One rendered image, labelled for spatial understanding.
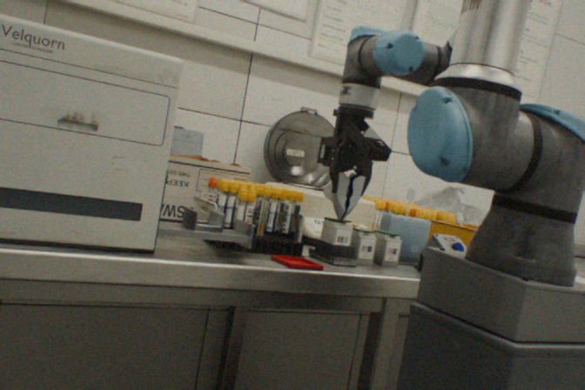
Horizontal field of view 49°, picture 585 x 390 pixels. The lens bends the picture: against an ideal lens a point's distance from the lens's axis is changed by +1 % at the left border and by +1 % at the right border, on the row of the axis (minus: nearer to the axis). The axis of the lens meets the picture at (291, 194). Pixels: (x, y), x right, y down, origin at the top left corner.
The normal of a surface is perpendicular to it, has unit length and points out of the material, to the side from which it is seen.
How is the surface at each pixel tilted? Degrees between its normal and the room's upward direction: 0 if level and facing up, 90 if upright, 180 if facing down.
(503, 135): 86
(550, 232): 74
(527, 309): 90
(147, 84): 90
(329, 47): 93
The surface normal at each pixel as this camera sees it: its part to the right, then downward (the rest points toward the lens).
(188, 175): 0.44, 0.19
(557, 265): 0.34, -0.16
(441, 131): -0.94, -0.05
